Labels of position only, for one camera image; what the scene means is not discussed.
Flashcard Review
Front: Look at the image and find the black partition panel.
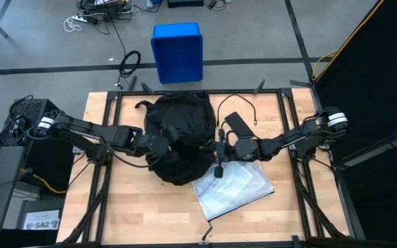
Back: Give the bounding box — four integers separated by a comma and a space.
314, 0, 397, 244

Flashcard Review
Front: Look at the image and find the white mesh bag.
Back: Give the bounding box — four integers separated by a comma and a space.
190, 161, 276, 242

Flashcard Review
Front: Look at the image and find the white power strip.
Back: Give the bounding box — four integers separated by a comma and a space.
63, 13, 94, 34

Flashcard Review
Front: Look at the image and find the black computer tower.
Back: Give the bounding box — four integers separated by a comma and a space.
3, 99, 76, 191

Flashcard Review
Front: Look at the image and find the blue plastic bin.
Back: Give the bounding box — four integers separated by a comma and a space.
150, 21, 205, 85

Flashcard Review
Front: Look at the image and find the black table frame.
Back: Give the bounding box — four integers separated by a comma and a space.
59, 87, 358, 248

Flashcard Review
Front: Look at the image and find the black backpack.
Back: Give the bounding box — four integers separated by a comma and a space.
134, 91, 217, 187

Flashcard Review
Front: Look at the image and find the yellow cable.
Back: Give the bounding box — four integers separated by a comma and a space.
19, 167, 68, 195
310, 0, 386, 83

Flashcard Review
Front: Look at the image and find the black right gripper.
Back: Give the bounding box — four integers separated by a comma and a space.
214, 129, 261, 179

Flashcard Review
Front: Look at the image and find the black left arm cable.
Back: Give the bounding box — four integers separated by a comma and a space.
101, 136, 161, 169

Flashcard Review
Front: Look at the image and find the floor electronics box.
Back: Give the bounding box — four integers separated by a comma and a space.
77, 0, 134, 22

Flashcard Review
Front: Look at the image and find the white flat pouch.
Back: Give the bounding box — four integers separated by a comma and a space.
193, 161, 254, 207

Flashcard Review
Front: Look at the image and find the flat black floor box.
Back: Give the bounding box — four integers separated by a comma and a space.
166, 0, 205, 9

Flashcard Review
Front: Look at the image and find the black box with SA2 label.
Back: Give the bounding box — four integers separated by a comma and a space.
17, 198, 65, 248

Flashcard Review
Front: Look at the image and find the black cable bundle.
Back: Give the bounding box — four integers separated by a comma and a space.
0, 95, 36, 149

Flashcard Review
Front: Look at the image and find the coiled black cable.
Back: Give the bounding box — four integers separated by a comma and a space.
117, 50, 143, 89

